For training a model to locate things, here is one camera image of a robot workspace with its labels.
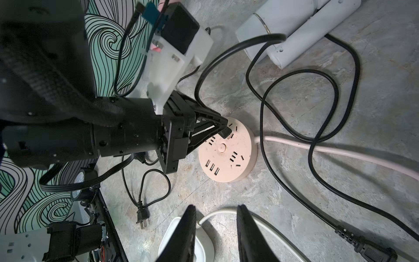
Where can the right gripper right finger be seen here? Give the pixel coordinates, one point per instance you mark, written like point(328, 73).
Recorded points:
point(251, 243)

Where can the round wall clock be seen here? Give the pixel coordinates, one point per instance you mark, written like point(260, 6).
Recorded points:
point(84, 195)

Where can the white square power strip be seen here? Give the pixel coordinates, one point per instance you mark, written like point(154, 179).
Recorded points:
point(204, 250)

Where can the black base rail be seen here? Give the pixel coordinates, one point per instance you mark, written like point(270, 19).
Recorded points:
point(111, 249)

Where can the white folded hair dryer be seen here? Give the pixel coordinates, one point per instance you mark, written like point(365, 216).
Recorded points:
point(304, 23)

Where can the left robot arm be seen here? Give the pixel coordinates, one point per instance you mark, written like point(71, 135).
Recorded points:
point(80, 95)

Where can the pink round power strip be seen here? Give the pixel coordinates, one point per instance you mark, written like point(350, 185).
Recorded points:
point(229, 159)

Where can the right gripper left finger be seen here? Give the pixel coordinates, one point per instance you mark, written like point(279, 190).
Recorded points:
point(180, 247)

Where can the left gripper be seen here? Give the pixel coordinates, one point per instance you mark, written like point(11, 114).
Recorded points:
point(142, 130)

